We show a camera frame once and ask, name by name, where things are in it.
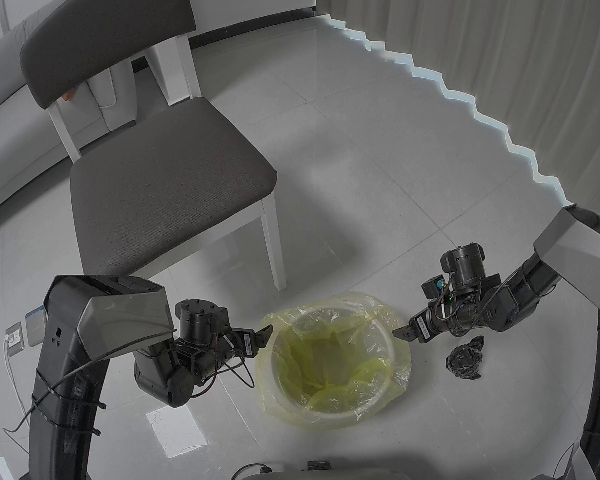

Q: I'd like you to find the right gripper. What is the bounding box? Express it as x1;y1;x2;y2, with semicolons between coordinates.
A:
392;304;461;345

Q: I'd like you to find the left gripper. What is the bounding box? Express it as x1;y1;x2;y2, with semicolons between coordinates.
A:
219;324;274;364

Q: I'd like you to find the black plastic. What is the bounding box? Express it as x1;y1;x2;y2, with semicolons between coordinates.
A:
444;335;486;382

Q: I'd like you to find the yellow plastic bag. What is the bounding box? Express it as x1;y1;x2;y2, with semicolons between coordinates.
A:
254;290;413;431

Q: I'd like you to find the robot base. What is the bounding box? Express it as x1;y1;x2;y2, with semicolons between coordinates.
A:
240;460;396;480

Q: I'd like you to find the white trash bin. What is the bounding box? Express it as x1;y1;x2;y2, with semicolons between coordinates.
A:
267;304;398;429

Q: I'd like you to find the grey seat white chair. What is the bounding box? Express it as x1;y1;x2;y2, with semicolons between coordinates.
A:
19;0;287;291

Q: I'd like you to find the white curtain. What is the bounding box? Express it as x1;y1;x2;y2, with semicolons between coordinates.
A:
315;0;600;224

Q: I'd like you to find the light grey sofa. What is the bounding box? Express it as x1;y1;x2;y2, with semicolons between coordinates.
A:
0;0;146;224

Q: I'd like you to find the black cable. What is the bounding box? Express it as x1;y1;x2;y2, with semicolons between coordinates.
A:
236;463;273;480
200;355;256;391

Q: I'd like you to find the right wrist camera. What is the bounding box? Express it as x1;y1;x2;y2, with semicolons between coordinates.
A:
419;275;452;303

